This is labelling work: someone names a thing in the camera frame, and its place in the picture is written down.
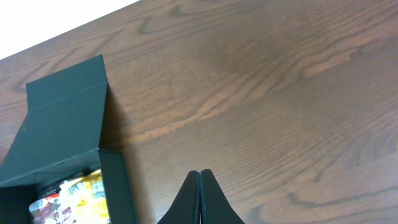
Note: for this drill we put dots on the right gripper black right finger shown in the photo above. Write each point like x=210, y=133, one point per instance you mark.
x=215, y=208

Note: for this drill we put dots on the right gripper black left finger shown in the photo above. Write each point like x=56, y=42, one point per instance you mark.
x=185, y=206

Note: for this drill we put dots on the yellow snack packet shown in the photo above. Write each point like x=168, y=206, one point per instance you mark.
x=82, y=199

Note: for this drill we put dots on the black cardboard box with lid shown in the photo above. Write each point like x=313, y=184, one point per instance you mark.
x=60, y=136

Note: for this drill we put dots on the black snack pouch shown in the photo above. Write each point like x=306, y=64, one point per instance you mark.
x=48, y=208

